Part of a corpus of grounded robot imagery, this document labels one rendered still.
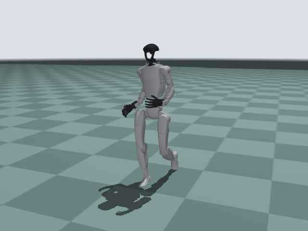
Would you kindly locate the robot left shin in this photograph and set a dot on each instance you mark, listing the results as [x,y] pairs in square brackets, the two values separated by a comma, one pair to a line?
[169,155]

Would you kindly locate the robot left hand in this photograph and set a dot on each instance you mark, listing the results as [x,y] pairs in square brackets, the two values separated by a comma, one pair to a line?
[155,102]

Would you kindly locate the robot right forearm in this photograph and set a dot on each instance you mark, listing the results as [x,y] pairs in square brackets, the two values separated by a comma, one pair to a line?
[140,98]

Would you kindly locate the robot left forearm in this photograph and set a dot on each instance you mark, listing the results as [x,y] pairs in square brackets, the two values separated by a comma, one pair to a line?
[168,96]

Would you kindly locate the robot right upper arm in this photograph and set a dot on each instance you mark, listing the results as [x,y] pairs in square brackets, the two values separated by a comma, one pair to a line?
[139,73]

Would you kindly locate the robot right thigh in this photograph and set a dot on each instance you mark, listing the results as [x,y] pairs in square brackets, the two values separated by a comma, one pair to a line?
[139,125]

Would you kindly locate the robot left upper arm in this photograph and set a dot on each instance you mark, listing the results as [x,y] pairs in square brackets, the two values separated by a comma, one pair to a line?
[166,72]

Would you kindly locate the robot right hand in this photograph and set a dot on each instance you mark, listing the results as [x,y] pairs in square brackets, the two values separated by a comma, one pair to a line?
[128,108]

